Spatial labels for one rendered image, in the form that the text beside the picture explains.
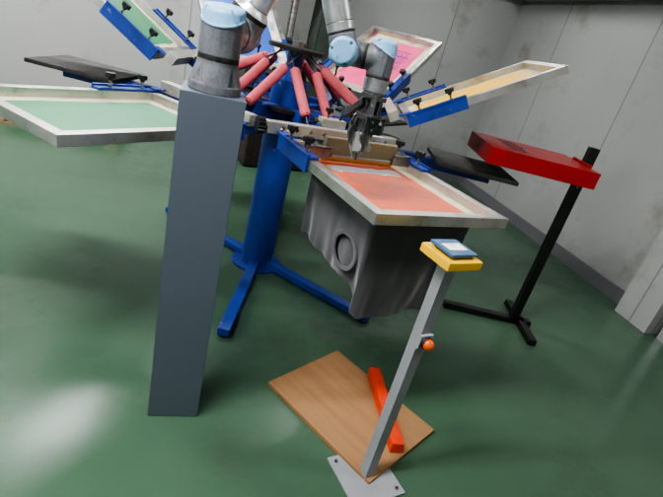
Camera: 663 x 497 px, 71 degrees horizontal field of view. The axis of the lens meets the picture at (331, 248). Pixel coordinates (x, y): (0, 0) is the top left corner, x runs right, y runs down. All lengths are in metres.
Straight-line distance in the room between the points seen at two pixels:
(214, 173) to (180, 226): 0.20
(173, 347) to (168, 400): 0.25
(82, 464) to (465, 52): 5.79
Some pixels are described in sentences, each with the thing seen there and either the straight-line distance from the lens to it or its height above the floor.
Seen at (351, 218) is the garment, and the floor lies 0.88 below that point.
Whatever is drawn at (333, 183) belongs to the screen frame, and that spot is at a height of 0.98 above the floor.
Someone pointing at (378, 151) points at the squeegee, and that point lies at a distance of 2.04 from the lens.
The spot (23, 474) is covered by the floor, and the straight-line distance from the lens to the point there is 1.86.
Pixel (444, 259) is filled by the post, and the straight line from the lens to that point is 1.32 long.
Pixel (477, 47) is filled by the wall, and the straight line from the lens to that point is 6.48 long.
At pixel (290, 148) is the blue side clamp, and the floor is 0.98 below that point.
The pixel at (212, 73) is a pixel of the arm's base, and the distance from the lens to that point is 1.40.
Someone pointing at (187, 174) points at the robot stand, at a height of 0.97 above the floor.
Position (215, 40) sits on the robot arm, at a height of 1.34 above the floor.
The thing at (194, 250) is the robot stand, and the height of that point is 0.72.
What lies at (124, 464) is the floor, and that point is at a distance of 1.84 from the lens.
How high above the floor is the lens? 1.43
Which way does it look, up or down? 24 degrees down
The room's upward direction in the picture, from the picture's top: 15 degrees clockwise
